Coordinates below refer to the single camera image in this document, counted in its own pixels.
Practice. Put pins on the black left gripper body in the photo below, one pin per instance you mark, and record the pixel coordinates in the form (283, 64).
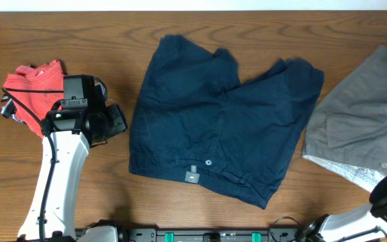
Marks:
(115, 123)

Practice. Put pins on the navy blue shorts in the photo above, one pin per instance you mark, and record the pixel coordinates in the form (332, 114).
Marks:
(196, 122)

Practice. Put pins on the grey shorts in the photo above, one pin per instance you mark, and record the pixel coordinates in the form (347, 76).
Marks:
(347, 133)

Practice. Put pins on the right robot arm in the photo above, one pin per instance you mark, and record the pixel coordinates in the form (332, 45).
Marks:
(365, 223)

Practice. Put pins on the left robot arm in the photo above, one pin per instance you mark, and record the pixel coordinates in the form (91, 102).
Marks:
(79, 121)

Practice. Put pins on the red folded t-shirt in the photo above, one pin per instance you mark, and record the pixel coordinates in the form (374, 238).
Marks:
(38, 89)

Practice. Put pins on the black patterned folded garment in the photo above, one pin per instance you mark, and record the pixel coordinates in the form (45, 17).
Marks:
(8, 109)

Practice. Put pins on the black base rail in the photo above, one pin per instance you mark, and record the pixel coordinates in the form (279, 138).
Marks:
(109, 230)

